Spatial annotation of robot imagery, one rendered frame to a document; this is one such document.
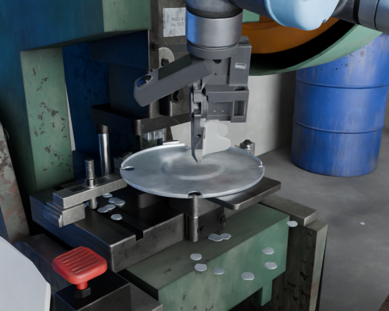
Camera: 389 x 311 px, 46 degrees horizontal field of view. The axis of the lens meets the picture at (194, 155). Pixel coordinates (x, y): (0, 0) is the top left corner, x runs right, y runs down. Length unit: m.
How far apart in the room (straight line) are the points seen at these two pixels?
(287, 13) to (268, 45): 0.67
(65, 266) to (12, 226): 0.46
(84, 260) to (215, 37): 0.36
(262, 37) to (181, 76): 0.57
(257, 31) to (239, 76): 0.55
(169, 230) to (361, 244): 1.55
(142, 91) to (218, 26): 0.14
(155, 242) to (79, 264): 0.25
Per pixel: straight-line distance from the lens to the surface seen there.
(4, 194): 1.12
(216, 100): 0.65
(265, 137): 3.40
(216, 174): 0.90
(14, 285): 1.13
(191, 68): 0.63
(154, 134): 0.98
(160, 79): 0.65
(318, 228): 1.08
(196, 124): 0.66
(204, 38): 0.61
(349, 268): 2.14
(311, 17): 0.51
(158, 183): 0.86
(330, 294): 1.96
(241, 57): 0.64
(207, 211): 0.93
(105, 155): 1.02
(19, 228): 1.13
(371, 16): 0.60
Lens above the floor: 1.12
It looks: 20 degrees down
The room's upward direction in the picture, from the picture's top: straight up
